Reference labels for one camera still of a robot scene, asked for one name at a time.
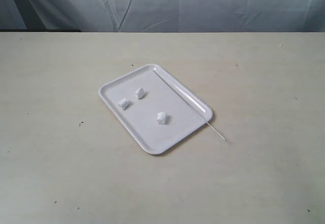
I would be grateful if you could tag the white marshmallow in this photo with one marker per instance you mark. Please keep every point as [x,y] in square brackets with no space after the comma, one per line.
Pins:
[162,118]
[123,103]
[140,93]

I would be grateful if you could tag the white backdrop curtain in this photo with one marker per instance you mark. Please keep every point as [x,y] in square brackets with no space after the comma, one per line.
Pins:
[164,15]

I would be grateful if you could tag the white plastic tray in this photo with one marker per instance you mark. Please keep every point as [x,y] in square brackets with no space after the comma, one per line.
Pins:
[139,118]

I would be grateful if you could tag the thin metal skewer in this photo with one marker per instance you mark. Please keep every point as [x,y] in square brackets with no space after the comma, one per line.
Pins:
[206,122]

